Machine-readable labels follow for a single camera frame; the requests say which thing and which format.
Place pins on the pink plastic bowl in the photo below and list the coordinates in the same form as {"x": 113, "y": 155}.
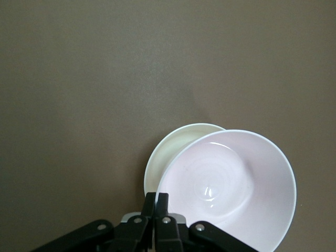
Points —
{"x": 236, "y": 178}

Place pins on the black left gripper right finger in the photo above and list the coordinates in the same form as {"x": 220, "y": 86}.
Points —
{"x": 169, "y": 233}

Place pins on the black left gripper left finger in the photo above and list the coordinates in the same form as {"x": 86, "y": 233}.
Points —
{"x": 131, "y": 233}

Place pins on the white plastic bowl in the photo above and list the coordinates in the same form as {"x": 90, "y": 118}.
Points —
{"x": 162, "y": 157}

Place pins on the brown paper table cover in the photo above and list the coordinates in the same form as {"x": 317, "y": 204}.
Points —
{"x": 105, "y": 78}

